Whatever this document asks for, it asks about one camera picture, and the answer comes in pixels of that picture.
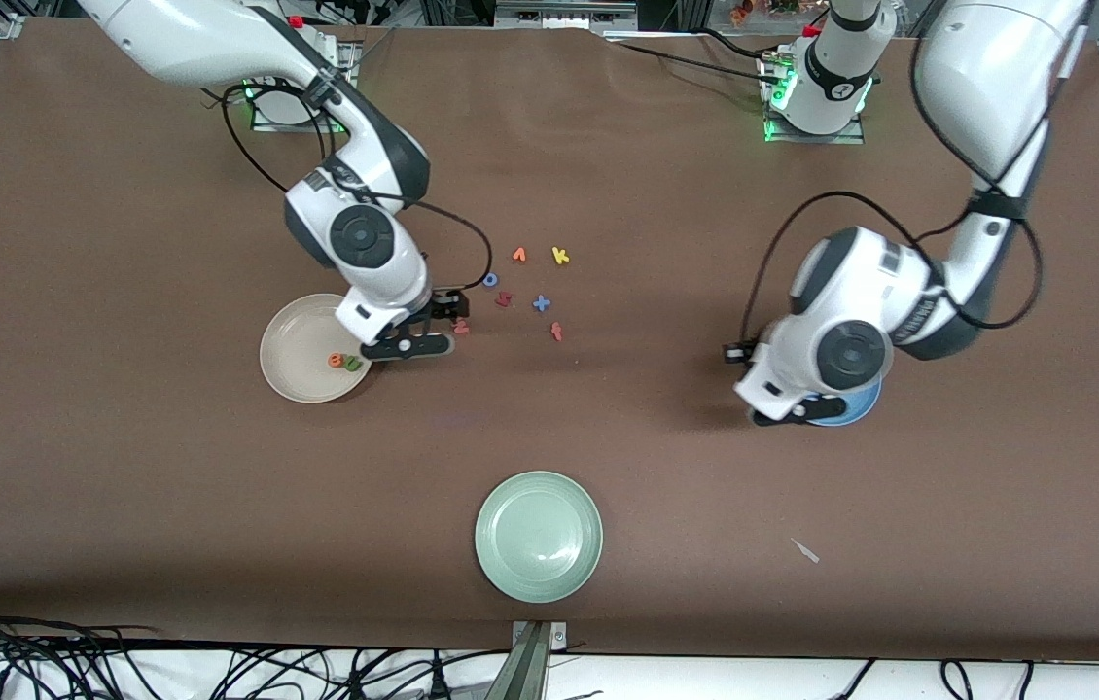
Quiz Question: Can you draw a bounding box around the brown table cover sheet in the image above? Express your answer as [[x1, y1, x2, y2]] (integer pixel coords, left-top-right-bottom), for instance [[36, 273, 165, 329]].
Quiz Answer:
[[0, 17, 1099, 662]]

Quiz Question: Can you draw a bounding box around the black base cable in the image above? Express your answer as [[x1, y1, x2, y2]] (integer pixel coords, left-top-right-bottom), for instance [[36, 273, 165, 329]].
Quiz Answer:
[[603, 29, 779, 84]]

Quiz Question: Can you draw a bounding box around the beige round plate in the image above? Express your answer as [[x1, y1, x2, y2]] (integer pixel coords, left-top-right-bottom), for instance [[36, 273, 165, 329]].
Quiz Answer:
[[260, 294, 377, 404]]

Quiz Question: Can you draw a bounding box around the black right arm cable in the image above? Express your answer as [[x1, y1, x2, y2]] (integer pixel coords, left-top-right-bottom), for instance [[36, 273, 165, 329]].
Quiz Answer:
[[219, 86, 494, 293]]

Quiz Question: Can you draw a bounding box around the black floor cable bundle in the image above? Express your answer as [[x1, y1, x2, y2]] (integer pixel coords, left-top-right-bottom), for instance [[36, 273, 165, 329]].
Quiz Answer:
[[0, 598, 512, 700]]

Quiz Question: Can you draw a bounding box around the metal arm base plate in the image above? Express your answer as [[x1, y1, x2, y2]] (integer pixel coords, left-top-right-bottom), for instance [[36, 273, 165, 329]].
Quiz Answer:
[[251, 41, 358, 133], [763, 53, 867, 146]]

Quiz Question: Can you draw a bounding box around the pale green round plate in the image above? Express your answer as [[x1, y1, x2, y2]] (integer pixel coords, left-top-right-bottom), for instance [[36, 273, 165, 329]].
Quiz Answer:
[[475, 472, 604, 604]]

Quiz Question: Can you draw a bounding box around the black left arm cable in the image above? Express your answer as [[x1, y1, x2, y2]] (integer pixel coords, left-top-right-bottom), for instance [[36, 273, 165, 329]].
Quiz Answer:
[[742, 190, 1045, 346]]

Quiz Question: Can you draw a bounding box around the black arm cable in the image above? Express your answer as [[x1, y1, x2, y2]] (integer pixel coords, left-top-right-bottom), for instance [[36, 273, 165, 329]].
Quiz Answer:
[[219, 86, 494, 293], [742, 190, 1045, 346]]

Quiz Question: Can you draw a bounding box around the blue round plate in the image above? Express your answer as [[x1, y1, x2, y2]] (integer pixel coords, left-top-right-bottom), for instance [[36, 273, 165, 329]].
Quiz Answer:
[[805, 377, 883, 428]]

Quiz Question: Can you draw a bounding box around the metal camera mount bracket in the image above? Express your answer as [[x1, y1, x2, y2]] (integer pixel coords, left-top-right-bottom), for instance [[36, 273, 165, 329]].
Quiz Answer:
[[511, 620, 568, 700]]

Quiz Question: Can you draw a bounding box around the aluminium frame profile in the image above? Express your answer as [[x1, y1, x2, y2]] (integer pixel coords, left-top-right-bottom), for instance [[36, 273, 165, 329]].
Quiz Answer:
[[494, 0, 638, 28]]

